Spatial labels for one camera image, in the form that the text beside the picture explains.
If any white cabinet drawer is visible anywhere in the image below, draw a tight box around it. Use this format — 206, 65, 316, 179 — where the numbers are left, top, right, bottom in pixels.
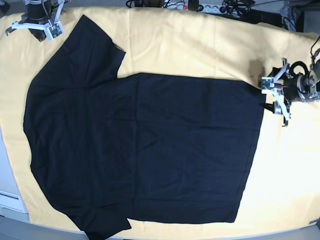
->
0, 190, 27, 214

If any white power strip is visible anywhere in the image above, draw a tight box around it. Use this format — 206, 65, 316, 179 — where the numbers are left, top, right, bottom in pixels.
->
162, 0, 239, 17

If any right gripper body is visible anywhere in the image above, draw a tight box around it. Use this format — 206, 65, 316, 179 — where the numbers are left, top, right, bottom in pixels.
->
24, 0, 61, 42

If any black box on shelf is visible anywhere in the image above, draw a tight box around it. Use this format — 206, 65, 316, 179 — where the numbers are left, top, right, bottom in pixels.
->
245, 9, 282, 27

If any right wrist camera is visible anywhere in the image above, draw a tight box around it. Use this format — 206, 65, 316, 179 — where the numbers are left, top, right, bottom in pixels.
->
47, 21, 64, 40

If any yellow table cloth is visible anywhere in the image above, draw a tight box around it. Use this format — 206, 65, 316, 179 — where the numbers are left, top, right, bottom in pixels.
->
0, 7, 320, 240

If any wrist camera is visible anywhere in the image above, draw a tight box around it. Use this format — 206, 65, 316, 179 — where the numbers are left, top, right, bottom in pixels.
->
47, 21, 64, 40
261, 77, 275, 95

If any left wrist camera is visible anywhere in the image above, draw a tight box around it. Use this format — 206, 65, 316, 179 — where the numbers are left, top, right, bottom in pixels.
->
261, 77, 275, 95

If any black cable bundle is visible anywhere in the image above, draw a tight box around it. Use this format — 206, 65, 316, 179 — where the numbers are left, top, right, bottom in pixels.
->
222, 0, 253, 16

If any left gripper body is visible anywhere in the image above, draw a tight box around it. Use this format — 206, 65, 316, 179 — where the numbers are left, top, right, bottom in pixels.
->
274, 66, 304, 105

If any dark navy T-shirt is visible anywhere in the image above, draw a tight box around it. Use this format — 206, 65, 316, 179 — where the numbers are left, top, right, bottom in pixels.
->
23, 16, 266, 240

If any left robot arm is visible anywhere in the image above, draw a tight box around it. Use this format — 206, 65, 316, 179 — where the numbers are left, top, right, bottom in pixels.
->
261, 49, 320, 127

